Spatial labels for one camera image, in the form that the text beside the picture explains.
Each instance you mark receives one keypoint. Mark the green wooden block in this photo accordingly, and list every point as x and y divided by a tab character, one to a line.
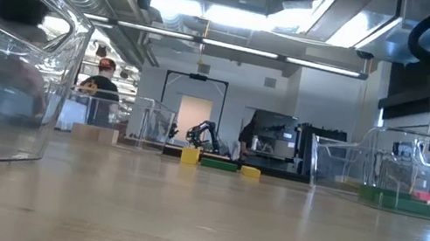
408	206
218	164
371	192

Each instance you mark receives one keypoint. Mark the small black robot arm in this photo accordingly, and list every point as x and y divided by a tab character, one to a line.
204	129

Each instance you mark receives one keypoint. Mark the person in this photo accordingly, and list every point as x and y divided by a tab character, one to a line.
17	6
100	91
246	137

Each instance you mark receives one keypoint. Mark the yellow wooden cube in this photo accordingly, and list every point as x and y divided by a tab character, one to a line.
189	156

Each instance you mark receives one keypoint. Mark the white bottle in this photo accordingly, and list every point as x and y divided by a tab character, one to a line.
255	143

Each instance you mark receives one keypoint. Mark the flat yellow wooden block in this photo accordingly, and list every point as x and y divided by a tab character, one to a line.
250	172

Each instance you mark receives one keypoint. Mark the grey equipment cabinet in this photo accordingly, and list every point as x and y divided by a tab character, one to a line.
276	149

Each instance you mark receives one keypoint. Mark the long ceiling light strip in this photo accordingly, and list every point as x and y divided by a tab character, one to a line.
236	47

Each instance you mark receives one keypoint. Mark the black equipment rack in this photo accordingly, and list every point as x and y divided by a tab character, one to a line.
324	157

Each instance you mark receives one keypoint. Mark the black gantry frame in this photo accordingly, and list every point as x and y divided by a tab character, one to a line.
198	77

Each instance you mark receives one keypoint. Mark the grey wall vent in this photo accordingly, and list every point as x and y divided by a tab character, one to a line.
270	82
204	68

